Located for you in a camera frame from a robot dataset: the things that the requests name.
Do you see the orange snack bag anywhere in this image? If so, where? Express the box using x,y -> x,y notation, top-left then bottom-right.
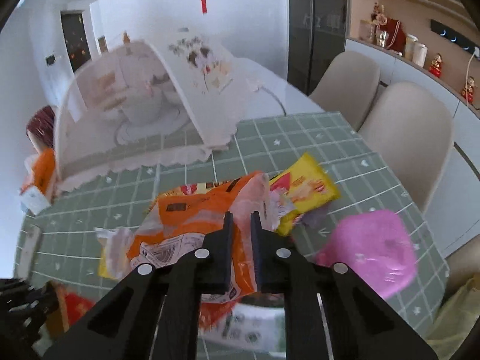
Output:
95,172 -> 273,329

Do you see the yellow cracker packet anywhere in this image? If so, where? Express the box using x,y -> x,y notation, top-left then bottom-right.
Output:
269,153 -> 341,236

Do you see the yellow trash bag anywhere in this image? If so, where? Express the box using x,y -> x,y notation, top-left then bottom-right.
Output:
425,273 -> 479,359

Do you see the red gold paper cup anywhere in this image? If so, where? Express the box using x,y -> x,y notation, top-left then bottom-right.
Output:
46,281 -> 95,340

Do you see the green white snack wrapper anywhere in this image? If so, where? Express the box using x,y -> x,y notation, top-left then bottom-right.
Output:
199,303 -> 287,353

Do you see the pink mini desktop bin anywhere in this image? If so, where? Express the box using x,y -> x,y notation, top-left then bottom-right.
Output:
315,210 -> 417,300

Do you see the orange tissue box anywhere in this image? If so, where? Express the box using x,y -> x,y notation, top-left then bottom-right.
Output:
19,148 -> 57,215

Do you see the dark red chair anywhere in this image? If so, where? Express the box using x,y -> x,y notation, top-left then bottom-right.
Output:
26,106 -> 55,153

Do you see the beige chair middle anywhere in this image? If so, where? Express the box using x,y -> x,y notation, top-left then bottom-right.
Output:
359,81 -> 454,212

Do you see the beige chair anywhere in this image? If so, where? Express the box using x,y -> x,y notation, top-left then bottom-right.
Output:
309,50 -> 380,131
359,81 -> 454,212

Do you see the mesh food cover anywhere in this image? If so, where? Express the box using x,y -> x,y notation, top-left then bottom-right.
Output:
54,31 -> 255,192

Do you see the beige chair far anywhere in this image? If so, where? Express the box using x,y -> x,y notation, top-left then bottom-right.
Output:
309,50 -> 380,131

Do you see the red figurine right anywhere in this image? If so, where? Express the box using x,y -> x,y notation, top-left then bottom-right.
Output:
461,76 -> 475,104

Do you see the red figurine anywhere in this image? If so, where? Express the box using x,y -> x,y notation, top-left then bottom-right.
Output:
429,53 -> 443,78
461,76 -> 475,104

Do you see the red figurine left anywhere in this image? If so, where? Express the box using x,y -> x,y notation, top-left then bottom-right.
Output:
429,53 -> 443,78

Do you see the dark door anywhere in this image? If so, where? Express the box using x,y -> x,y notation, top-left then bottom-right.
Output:
61,13 -> 91,72

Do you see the white jar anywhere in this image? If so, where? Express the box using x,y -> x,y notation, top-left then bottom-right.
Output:
412,41 -> 428,68

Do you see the red gift bag with flowers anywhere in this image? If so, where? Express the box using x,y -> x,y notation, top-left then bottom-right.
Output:
371,2 -> 406,54

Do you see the black power strip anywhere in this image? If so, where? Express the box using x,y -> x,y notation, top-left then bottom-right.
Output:
430,19 -> 479,59

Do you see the dark glass cabinet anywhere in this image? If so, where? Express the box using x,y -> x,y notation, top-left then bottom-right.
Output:
287,0 -> 348,95

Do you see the white charging cable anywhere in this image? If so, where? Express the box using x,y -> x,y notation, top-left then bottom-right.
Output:
464,46 -> 480,83

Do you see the wooden wall shelf unit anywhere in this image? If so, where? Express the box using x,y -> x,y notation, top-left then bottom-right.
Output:
346,0 -> 479,114

